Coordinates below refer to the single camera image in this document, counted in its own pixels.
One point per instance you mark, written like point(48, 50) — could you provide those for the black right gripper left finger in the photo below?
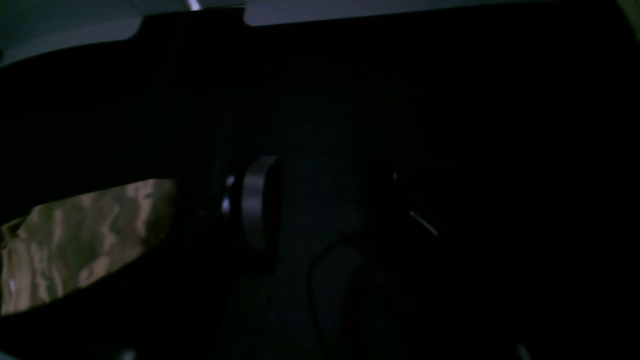
point(168, 303)

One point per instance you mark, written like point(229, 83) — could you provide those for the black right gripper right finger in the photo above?
point(467, 277)

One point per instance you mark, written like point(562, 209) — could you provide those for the camouflage t-shirt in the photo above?
point(63, 246)

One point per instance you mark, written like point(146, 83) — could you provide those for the black table cloth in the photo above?
point(539, 96)

